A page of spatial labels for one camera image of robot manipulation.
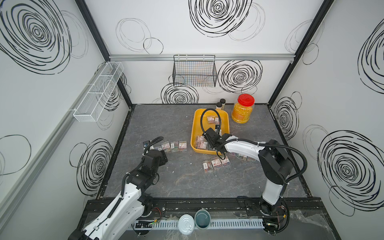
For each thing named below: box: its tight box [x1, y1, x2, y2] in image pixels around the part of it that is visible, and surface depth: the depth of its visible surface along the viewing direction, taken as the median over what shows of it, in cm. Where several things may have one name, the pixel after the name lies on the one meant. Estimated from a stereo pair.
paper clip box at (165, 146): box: [161, 141, 172, 154], surface depth 96 cm
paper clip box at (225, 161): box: [221, 156, 231, 167], surface depth 89 cm
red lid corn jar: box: [231, 93, 255, 124], surface depth 104 cm
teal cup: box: [194, 209, 211, 230], surface depth 71 cm
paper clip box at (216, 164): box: [211, 158, 222, 171], surface depth 88 cm
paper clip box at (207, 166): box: [203, 160, 213, 174], surface depth 88 cm
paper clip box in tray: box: [207, 116, 215, 124], surface depth 110 cm
